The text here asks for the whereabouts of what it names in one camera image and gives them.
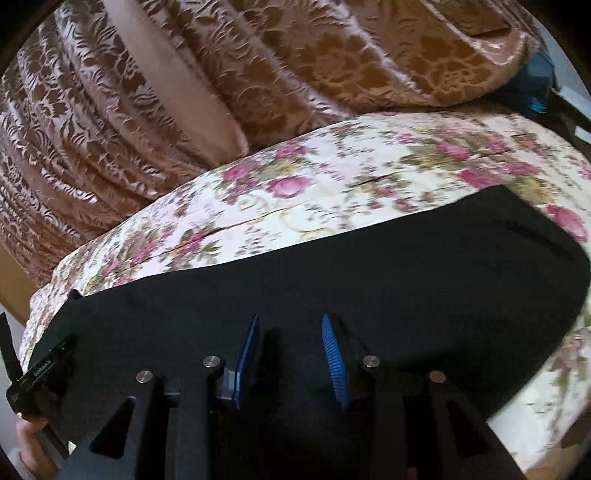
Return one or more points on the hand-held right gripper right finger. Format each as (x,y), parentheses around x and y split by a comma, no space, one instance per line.
(334,364)

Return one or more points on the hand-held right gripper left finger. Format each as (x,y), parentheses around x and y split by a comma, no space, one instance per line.
(244,364)

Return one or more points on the black pants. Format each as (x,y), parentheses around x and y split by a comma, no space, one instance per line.
(415,286)

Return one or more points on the person's left hand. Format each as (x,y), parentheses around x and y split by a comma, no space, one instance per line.
(32,450)

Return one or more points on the floral bedspread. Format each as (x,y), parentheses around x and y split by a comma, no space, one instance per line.
(323,161)

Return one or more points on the brown floral curtain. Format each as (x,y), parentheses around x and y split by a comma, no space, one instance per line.
(138,115)

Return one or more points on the black object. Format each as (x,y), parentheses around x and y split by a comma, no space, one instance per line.
(568,115)

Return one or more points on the blue object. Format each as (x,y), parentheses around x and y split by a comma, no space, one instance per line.
(531,83)

